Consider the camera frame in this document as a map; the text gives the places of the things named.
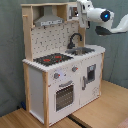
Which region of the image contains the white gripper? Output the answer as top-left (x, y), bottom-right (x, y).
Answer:
top-left (77, 0), bottom-right (93, 28)

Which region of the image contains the oven door with window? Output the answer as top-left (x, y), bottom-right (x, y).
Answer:
top-left (55, 81), bottom-right (74, 112)

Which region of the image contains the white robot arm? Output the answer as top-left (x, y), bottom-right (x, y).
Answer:
top-left (77, 0), bottom-right (128, 35)

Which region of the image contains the wooden toy kitchen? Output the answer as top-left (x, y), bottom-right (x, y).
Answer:
top-left (22, 2), bottom-right (105, 127)

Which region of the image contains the grey range hood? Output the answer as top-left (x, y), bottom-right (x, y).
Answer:
top-left (34, 6), bottom-right (64, 27)

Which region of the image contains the black toy faucet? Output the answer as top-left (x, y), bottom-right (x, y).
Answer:
top-left (67, 33), bottom-right (82, 49)

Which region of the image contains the grey toy sink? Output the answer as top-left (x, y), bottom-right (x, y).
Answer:
top-left (65, 47), bottom-right (95, 55)

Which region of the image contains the black toy stovetop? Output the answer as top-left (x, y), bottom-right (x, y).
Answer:
top-left (34, 53), bottom-right (71, 66)

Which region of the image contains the right oven knob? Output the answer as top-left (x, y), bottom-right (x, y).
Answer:
top-left (72, 66), bottom-right (78, 72)

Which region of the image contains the oven knob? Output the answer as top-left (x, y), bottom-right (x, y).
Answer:
top-left (54, 73), bottom-right (60, 79)
top-left (72, 66), bottom-right (78, 72)

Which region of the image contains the white cupboard door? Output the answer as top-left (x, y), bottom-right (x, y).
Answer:
top-left (80, 56), bottom-right (102, 106)

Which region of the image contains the left oven knob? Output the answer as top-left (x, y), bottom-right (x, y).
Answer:
top-left (54, 73), bottom-right (60, 79)

